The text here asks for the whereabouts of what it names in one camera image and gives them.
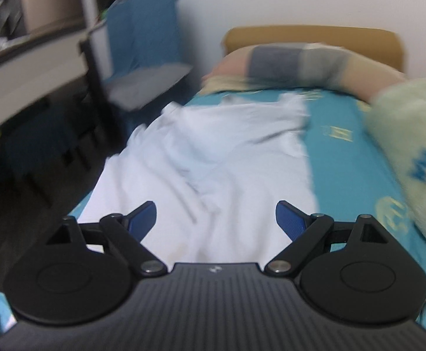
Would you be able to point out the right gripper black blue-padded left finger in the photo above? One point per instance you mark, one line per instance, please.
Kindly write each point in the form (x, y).
(109, 248)

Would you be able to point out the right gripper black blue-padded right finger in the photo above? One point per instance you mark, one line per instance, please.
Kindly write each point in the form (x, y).
(312, 236)

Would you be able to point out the white shirt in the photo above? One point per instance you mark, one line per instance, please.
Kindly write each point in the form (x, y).
(216, 174)

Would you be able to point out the turquoise patterned bed sheet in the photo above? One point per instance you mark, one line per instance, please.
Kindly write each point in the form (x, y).
(350, 175)

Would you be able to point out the light green fleece blanket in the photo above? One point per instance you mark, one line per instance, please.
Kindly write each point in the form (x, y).
(397, 122)

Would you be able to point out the striped beige grey pillow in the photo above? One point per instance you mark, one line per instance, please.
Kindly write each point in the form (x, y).
(295, 65)

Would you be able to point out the blue fabric chair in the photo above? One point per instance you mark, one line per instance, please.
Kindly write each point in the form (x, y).
(135, 66)

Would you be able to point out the tan wooden headboard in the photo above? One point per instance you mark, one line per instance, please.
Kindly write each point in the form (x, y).
(378, 44)

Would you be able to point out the dark shelf unit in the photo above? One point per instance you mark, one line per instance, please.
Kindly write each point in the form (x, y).
(39, 50)

